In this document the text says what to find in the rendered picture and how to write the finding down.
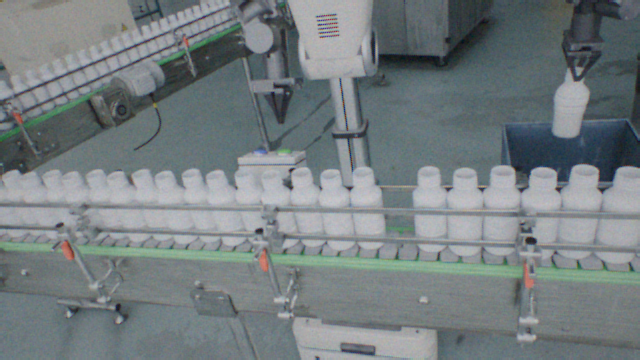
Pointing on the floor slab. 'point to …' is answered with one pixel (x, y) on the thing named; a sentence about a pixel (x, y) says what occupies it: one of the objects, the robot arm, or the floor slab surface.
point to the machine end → (426, 25)
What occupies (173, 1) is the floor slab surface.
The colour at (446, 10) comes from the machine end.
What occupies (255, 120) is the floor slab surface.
